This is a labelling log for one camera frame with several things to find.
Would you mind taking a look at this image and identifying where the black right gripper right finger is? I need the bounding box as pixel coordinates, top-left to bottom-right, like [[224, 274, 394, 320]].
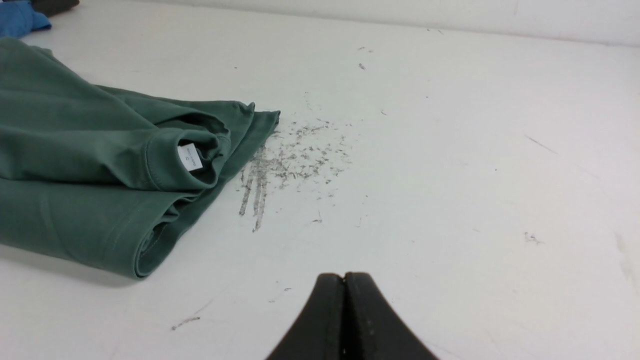
[[343, 272, 437, 360]]

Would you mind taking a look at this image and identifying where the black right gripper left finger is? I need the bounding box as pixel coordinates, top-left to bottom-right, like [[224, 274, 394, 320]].
[[268, 273, 345, 360]]

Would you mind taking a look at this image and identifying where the green long-sleeve shirt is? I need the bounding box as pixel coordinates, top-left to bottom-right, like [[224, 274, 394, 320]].
[[0, 38, 281, 280]]

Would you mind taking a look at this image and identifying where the dark grey shirt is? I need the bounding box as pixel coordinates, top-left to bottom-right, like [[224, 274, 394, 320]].
[[30, 0, 80, 18]]

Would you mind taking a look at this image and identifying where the blue shirt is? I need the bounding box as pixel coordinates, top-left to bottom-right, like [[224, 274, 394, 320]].
[[0, 0, 52, 39]]

